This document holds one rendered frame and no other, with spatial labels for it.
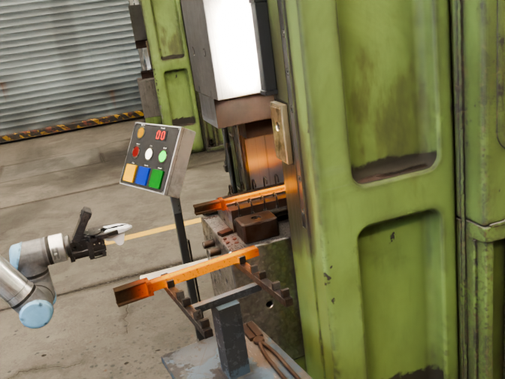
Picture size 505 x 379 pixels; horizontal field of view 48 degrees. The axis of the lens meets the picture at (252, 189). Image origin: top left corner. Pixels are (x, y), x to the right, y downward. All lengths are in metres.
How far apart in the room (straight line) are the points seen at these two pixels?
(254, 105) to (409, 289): 0.75
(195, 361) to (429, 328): 0.76
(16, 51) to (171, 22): 3.63
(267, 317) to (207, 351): 0.29
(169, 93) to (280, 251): 5.10
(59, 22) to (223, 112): 8.03
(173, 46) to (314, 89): 5.35
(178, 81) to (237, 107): 4.98
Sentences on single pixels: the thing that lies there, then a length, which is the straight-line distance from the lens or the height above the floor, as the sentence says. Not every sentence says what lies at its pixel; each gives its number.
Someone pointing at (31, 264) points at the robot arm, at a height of 0.96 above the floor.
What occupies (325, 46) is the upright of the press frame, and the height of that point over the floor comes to 1.51.
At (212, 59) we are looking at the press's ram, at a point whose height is 1.49.
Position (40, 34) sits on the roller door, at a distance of 9.73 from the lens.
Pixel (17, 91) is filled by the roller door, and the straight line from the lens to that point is 9.79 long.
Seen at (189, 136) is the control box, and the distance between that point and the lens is 2.32.
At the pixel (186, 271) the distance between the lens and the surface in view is 1.54.
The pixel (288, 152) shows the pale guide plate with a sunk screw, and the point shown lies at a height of 1.22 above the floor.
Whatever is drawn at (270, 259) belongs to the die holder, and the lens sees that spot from 1.82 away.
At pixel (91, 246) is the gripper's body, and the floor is 0.97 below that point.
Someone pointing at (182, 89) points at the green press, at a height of 0.76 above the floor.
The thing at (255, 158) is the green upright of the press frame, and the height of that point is 1.08.
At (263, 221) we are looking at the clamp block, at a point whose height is 0.98.
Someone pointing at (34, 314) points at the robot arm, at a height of 0.87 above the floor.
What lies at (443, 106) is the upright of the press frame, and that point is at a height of 1.29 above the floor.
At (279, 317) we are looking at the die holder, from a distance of 1.92.
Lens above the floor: 1.64
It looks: 18 degrees down
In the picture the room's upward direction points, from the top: 8 degrees counter-clockwise
